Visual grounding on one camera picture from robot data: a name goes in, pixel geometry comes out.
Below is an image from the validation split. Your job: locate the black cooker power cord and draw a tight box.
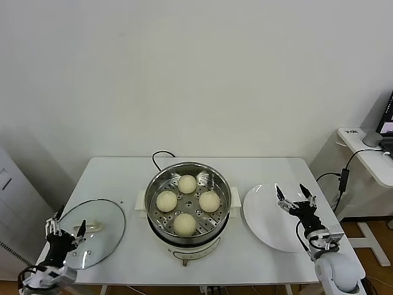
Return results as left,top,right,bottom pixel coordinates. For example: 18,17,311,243
152,151,176,171

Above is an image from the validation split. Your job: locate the white electric cooker base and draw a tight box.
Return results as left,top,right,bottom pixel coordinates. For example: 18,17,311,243
134,187,241,267

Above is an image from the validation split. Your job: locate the white round plate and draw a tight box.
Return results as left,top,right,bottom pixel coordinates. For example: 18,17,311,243
243,182,320,253

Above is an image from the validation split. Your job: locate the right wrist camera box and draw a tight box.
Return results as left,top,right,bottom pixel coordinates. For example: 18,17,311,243
319,232,345,252

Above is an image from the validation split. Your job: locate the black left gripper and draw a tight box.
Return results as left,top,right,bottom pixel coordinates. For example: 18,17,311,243
42,211,87,267

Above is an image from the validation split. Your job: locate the round glass pot lid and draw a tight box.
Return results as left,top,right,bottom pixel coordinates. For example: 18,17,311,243
49,199,126,270

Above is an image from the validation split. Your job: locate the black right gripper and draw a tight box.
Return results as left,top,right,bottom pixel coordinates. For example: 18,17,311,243
275,183,326,237

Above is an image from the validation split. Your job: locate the open laptop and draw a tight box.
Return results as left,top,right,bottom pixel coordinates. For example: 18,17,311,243
376,90,393,151

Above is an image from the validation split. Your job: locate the white side desk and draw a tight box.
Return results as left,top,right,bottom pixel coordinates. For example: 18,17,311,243
337,127,393,267

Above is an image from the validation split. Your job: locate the stainless steel steamer basket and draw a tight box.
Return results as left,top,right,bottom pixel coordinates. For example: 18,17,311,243
144,162,233,240

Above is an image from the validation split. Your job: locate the grey cylinder speaker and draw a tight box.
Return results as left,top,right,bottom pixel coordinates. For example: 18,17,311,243
362,129,384,148

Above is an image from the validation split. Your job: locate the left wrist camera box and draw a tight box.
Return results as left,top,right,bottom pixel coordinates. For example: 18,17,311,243
56,266,77,283

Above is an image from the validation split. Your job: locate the black cable with adapter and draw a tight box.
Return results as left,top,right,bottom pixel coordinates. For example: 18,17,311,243
316,149,389,216

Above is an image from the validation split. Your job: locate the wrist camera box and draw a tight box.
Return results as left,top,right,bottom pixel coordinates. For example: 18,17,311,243
319,232,345,252
56,266,77,283

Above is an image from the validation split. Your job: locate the white steamed baozi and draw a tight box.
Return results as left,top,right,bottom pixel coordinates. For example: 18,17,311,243
198,191,221,213
155,190,178,213
173,213,197,237
177,175,198,194

